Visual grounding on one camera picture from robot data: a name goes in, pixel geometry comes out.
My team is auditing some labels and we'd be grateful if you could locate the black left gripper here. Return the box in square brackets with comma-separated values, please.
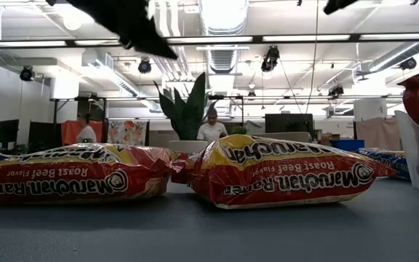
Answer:
[65, 0, 178, 60]

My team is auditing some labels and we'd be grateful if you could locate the black ceiling spot lamp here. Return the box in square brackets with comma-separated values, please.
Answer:
[137, 59, 152, 75]
[19, 65, 36, 82]
[328, 85, 345, 98]
[260, 45, 281, 73]
[399, 57, 418, 71]

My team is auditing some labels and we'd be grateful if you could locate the green snake plant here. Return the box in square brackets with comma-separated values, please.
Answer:
[153, 71, 218, 141]

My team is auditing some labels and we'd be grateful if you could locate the floral print poster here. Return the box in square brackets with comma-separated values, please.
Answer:
[106, 119, 148, 146]

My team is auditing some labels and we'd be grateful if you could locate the white boxy unit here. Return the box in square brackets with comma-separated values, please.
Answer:
[354, 98, 388, 122]
[50, 76, 81, 100]

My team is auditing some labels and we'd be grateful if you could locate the person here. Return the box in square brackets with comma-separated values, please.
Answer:
[196, 106, 228, 143]
[75, 112, 98, 144]

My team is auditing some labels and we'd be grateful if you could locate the white round plant pot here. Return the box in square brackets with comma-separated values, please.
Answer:
[168, 140, 210, 154]

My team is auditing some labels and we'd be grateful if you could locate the blue plastic tub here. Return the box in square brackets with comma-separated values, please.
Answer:
[330, 139, 366, 151]

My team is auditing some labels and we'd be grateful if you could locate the translucent white plastic bin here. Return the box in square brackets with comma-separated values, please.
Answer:
[394, 110, 419, 193]

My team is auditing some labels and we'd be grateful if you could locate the silver ventilation duct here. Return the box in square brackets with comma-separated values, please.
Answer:
[199, 0, 250, 74]
[367, 40, 419, 73]

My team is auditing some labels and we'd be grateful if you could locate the black camera stand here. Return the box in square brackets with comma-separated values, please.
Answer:
[208, 93, 246, 127]

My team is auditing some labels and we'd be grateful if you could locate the black metal stand frame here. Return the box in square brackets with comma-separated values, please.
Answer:
[49, 95, 108, 146]

